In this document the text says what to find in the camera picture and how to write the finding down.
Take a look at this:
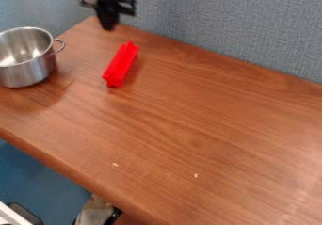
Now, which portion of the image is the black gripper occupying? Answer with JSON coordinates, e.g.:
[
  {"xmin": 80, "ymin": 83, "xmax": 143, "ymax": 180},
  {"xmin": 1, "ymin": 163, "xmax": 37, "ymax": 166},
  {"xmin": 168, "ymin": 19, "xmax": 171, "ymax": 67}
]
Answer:
[{"xmin": 79, "ymin": 0, "xmax": 136, "ymax": 30}]

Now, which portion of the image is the red plastic block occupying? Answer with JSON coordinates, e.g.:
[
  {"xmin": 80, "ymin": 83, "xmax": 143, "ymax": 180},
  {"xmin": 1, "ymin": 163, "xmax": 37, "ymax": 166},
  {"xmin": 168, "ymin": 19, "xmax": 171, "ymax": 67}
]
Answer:
[{"xmin": 102, "ymin": 41, "xmax": 139, "ymax": 88}]

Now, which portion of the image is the white object bottom left corner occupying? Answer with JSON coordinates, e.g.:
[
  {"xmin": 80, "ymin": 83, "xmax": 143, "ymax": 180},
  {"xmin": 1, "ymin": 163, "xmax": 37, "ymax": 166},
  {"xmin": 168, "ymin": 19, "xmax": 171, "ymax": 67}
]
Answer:
[{"xmin": 0, "ymin": 201, "xmax": 32, "ymax": 225}]

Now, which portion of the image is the metal pot with handles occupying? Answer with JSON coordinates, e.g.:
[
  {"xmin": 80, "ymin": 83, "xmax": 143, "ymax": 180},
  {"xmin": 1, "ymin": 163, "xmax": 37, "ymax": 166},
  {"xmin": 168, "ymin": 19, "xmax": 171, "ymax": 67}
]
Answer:
[{"xmin": 0, "ymin": 26, "xmax": 65, "ymax": 88}]

